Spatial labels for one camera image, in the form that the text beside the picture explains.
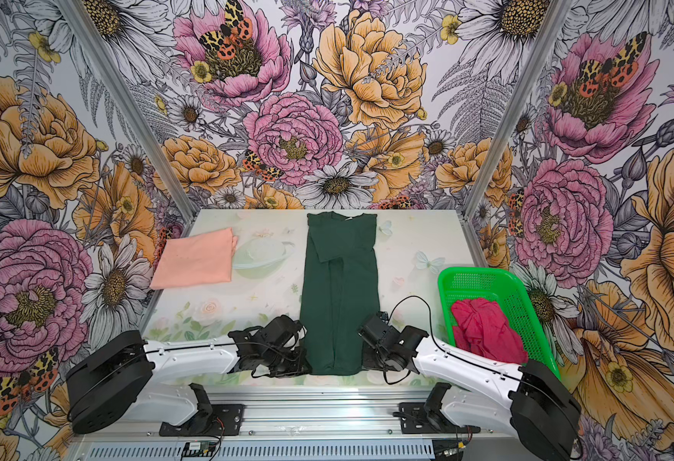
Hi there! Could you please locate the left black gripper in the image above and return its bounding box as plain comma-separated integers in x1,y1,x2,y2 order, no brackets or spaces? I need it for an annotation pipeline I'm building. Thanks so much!
261,345,310,378

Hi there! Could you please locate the dark green t-shirt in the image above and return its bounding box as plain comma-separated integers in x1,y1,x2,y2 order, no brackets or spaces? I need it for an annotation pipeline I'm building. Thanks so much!
300,211,380,376

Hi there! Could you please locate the green plastic laundry basket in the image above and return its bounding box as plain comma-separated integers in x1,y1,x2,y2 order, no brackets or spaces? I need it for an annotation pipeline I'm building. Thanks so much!
437,267,560,378

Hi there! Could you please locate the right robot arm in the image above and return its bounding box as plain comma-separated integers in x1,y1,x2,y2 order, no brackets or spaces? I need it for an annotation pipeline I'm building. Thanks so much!
357,313,581,460

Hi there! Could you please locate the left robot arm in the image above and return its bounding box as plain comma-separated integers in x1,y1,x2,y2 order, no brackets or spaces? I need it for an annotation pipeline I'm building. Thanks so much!
66,315,310,437

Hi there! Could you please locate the magenta t-shirt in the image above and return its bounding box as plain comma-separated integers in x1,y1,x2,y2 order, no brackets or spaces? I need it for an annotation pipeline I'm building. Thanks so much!
450,298,529,364

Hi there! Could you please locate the folded peach t-shirt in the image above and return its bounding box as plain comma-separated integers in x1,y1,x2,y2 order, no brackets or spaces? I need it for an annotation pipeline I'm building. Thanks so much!
150,228,238,290

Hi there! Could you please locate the small green circuit board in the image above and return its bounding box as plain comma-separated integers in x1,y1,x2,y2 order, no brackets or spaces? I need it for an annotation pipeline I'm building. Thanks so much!
181,441,220,460

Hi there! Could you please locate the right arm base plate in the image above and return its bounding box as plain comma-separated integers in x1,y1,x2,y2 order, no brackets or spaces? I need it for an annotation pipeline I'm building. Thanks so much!
393,403,480,434

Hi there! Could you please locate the aluminium mounting rail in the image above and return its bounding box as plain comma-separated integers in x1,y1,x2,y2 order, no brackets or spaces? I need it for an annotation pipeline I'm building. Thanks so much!
68,384,571,461

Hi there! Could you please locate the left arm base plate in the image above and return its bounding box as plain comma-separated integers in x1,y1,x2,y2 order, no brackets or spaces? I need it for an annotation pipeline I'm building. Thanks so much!
158,403,246,438

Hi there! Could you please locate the left aluminium frame post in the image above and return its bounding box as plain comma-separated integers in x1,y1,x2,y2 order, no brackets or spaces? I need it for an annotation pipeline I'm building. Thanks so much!
58,1,198,225

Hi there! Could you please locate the aluminium frame post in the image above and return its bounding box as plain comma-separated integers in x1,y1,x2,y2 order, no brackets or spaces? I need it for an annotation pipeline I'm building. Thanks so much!
58,1,198,225
462,0,563,219

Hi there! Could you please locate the right aluminium frame post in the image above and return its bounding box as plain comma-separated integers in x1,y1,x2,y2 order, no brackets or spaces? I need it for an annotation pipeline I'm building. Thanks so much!
462,0,563,219

